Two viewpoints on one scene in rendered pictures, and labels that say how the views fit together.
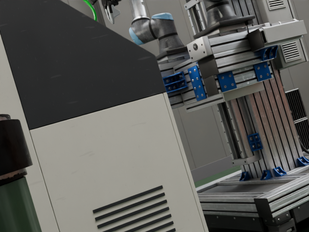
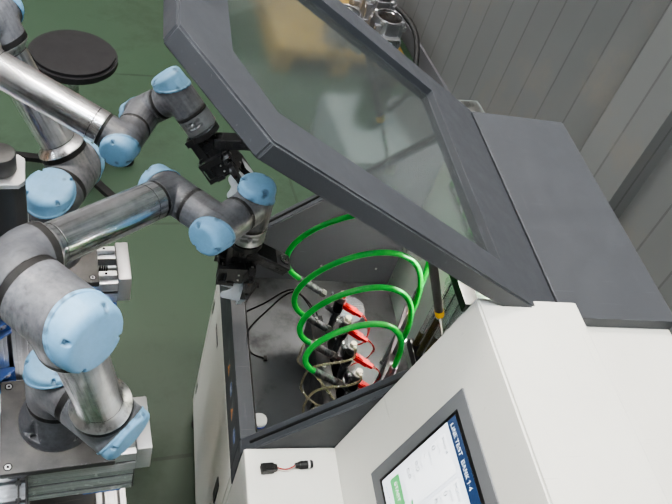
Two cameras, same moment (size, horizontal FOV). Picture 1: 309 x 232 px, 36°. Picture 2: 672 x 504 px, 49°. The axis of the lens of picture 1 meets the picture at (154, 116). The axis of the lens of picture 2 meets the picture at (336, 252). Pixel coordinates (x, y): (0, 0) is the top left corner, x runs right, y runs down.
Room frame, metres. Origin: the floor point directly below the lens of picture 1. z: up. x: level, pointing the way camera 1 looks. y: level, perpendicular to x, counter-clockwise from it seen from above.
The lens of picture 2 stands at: (3.53, 0.22, 2.53)
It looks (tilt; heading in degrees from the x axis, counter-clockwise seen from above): 44 degrees down; 179
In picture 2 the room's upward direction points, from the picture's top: 20 degrees clockwise
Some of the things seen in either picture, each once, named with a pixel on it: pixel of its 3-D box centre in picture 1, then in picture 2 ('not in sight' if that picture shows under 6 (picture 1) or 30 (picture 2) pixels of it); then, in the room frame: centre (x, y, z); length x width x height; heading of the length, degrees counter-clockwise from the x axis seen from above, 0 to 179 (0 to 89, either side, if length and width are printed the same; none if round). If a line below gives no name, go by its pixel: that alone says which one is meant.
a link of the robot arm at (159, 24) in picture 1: (163, 25); (58, 378); (2.75, -0.20, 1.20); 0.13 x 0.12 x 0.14; 70
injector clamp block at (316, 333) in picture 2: not in sight; (329, 382); (2.32, 0.34, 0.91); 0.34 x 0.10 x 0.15; 22
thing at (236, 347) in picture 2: not in sight; (236, 351); (2.30, 0.07, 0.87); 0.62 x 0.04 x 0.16; 22
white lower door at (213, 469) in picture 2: not in sight; (210, 430); (2.31, 0.06, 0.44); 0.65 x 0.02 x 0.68; 22
